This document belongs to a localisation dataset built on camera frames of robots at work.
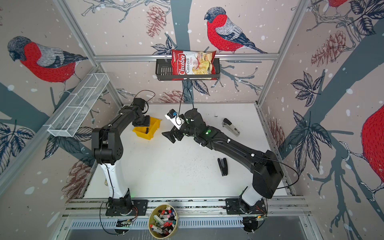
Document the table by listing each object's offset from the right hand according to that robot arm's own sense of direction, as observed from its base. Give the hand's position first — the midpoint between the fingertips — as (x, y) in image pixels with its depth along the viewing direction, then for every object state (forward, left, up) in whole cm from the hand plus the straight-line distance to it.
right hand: (166, 129), depth 74 cm
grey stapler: (+22, -36, -24) cm, 48 cm away
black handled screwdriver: (+16, +22, -24) cm, 36 cm away
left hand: (+16, +21, -16) cm, 31 cm away
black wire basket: (+40, +7, +8) cm, 41 cm away
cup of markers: (-37, -2, -18) cm, 41 cm away
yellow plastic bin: (+16, +15, -18) cm, 28 cm away
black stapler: (-8, -31, -25) cm, 40 cm away
